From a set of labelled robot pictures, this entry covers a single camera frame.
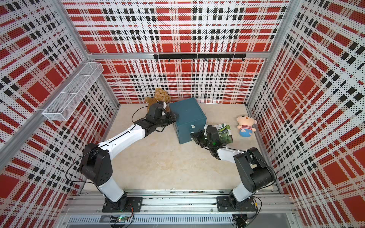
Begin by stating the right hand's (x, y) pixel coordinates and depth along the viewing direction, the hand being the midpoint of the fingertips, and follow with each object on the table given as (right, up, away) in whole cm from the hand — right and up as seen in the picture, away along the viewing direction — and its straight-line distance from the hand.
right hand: (191, 133), depth 89 cm
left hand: (-7, +11, -2) cm, 13 cm away
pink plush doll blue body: (+40, +6, +12) cm, 42 cm away
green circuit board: (-36, -40, -19) cm, 58 cm away
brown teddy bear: (-24, +28, +22) cm, 43 cm away
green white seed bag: (+24, +1, +15) cm, 29 cm away
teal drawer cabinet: (0, +10, -6) cm, 12 cm away
